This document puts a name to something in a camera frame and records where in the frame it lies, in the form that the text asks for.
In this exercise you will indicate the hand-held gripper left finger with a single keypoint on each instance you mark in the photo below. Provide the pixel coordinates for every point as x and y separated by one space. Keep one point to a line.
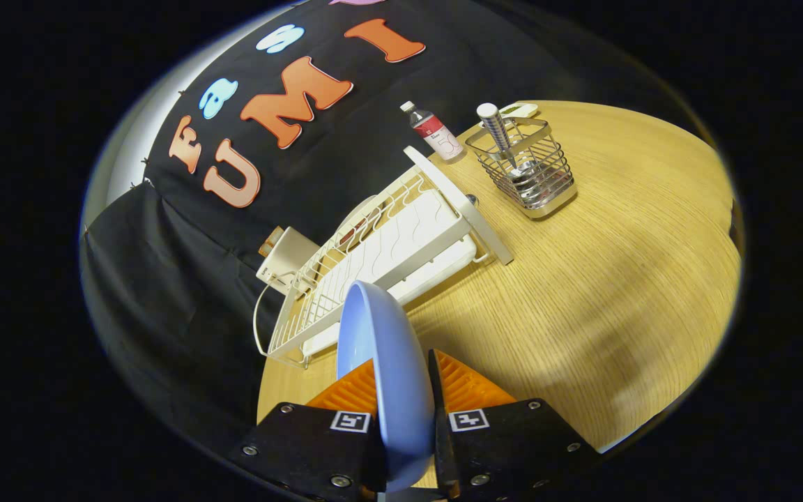
304 446

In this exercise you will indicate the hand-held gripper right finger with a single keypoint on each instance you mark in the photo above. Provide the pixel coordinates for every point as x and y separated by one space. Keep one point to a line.
438 432

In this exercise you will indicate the blue plate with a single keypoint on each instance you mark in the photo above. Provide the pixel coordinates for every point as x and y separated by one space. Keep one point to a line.
394 376

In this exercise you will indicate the white round plate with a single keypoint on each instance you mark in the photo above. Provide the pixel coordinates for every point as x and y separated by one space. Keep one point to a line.
363 208

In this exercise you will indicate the white divided dish with beans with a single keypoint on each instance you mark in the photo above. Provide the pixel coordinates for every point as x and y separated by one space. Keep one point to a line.
523 109

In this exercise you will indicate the white drip tray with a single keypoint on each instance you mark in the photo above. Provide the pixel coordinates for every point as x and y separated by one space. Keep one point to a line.
436 265

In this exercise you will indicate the white toaster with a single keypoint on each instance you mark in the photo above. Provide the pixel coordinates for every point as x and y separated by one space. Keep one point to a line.
290 258

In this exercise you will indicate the toast slice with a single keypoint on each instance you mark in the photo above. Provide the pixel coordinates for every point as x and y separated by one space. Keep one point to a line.
270 244

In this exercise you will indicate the reddish food pieces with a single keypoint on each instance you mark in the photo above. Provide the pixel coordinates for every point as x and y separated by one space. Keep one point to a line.
358 227

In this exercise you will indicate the clear bottle with red label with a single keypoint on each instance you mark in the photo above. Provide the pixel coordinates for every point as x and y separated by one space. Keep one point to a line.
436 136

